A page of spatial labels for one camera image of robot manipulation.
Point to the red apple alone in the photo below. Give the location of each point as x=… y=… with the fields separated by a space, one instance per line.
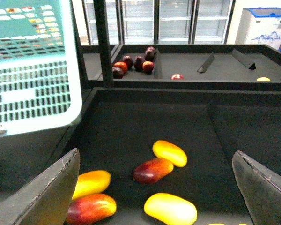
x=177 y=77

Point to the yellow mango bottom centre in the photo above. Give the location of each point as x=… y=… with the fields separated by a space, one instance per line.
x=171 y=209

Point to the black fruit tray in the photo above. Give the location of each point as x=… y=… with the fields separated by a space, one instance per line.
x=119 y=127
x=225 y=73

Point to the red mango centre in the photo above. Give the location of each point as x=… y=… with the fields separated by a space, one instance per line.
x=152 y=171

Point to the dark red apple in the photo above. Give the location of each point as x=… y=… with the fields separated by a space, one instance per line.
x=150 y=54
x=138 y=63
x=117 y=72
x=128 y=61

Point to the yellow mango upper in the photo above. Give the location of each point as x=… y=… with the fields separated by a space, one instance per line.
x=171 y=152

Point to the yellow fruit far right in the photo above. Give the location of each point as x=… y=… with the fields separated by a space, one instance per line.
x=263 y=79

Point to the red orange apple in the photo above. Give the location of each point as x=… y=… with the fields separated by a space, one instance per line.
x=122 y=65

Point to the black near fruit tray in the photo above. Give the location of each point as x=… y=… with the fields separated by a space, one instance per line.
x=119 y=127

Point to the red yellow mango bottom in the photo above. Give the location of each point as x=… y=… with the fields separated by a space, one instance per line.
x=90 y=209

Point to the black tray divider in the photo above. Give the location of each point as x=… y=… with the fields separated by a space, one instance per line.
x=243 y=59
x=158 y=66
x=207 y=63

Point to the yellow mango left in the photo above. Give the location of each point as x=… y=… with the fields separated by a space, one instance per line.
x=92 y=182

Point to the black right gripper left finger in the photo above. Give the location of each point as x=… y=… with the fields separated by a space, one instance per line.
x=46 y=198

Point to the glass door fridge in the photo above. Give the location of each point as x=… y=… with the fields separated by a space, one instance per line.
x=165 y=22

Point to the white chest freezer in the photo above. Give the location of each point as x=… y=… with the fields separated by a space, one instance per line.
x=260 y=26

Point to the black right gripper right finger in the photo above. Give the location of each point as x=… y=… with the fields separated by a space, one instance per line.
x=260 y=188

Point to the black far fruit tray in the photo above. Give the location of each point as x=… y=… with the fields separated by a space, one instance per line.
x=225 y=73

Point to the black vertical pole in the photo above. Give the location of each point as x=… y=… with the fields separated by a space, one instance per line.
x=103 y=42

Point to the light teal plastic basket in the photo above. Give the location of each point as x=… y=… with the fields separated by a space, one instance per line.
x=39 y=73

